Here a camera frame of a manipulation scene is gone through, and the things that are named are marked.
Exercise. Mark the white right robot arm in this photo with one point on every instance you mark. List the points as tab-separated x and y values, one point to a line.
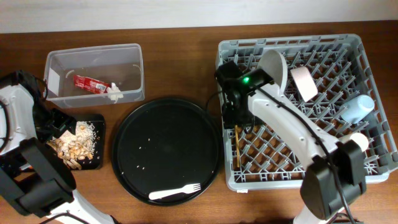
334	167

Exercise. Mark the clear plastic bin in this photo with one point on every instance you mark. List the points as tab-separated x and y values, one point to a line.
120	64

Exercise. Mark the red snack wrapper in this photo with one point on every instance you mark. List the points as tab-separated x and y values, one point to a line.
90	84

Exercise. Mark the white plastic fork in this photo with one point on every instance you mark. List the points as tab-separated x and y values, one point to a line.
187	189

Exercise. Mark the grey plate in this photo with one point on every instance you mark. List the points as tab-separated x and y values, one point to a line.
275	65

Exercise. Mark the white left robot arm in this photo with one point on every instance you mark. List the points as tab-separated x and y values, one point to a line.
34	180

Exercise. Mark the black rectangular tray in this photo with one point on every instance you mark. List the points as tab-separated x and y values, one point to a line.
99	123

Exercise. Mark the blue cup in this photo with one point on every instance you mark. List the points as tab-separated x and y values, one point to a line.
357	108

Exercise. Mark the grey dishwasher rack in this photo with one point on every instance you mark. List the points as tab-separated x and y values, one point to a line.
340	69

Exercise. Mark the pink bowl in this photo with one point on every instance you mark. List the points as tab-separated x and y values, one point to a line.
304	83

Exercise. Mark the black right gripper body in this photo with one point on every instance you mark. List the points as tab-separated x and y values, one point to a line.
232	116

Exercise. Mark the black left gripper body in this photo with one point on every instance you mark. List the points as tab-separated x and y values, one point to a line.
51	123

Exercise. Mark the rice and peanut shells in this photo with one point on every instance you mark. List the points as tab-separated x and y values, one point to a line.
78	151

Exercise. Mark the white cup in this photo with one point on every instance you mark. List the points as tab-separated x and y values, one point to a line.
360	139

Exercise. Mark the round black tray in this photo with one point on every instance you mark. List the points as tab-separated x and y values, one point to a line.
166	144

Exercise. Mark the wooden chopstick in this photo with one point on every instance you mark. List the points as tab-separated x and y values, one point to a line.
236	131

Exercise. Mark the white tissue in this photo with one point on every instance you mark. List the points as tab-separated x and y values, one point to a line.
114	93

